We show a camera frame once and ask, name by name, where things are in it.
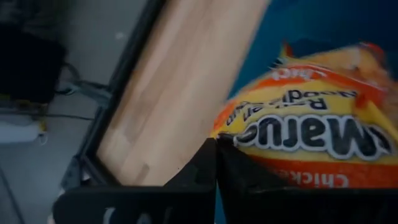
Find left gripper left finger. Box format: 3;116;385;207
52;138;218;224

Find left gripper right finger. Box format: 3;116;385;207
216;134;398;224

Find orange chicken noodle pack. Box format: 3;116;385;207
210;40;398;190

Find white power strip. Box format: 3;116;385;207
0;120;42;144

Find blue square plastic bin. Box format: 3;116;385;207
228;0;398;100

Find large black box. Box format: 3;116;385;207
0;26;68;105

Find long black floor cable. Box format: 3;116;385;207
40;112;96;122

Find white cable loop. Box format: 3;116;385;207
36;133;50;146

